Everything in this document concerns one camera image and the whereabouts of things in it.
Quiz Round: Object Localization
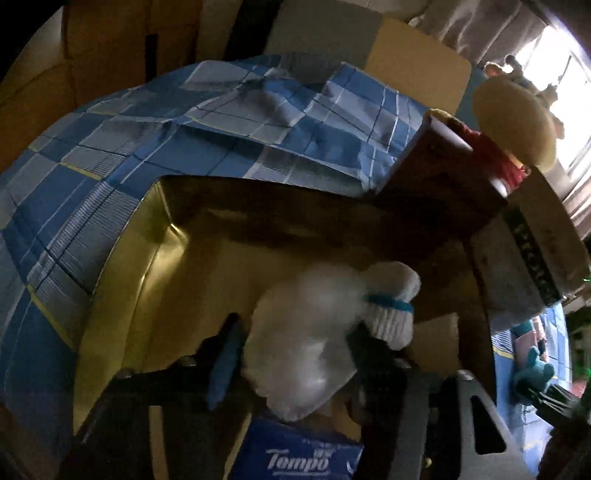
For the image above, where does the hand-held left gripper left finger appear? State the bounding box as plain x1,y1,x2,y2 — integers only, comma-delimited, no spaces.
60,314,259,480

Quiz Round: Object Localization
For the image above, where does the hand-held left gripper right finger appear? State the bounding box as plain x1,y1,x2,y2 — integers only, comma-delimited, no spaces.
346,323,536,480

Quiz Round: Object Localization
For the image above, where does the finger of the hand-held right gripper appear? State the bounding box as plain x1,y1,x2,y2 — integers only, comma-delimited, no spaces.
531,383,587,425

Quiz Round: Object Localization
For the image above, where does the blue elephant plush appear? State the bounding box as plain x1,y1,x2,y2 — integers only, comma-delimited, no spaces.
508,318,557,408

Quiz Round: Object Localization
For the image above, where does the white blue-striped sock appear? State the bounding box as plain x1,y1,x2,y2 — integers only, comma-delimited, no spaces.
355,261,422,349

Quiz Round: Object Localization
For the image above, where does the white plastic bag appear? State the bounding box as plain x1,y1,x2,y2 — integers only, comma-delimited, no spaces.
242,264,370,422

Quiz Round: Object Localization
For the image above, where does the gold tin box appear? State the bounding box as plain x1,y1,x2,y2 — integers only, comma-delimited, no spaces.
74,175,499,480

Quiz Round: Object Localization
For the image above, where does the blue tissue pack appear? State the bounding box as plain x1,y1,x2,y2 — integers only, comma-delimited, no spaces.
235,413,365,480

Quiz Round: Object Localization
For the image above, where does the white metal can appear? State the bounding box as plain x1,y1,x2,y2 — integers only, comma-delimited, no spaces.
471,171,591,328

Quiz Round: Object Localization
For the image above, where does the brown box behind can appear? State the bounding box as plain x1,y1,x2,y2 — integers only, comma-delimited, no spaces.
374,111,509,241

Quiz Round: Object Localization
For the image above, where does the blue plaid bedsheet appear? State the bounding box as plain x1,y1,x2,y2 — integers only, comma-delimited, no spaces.
0,54,591,480

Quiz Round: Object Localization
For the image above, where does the yellow giraffe plush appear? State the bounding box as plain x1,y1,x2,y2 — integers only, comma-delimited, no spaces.
429,55,566,190

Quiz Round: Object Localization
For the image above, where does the blue and tan headboard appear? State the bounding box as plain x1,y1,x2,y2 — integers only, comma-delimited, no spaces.
198,0,472,116

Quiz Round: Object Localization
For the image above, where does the window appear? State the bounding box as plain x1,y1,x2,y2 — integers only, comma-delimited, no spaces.
508,23,591,158

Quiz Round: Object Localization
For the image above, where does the wooden wardrobe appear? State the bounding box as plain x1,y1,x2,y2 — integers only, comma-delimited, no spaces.
0,0,204,171

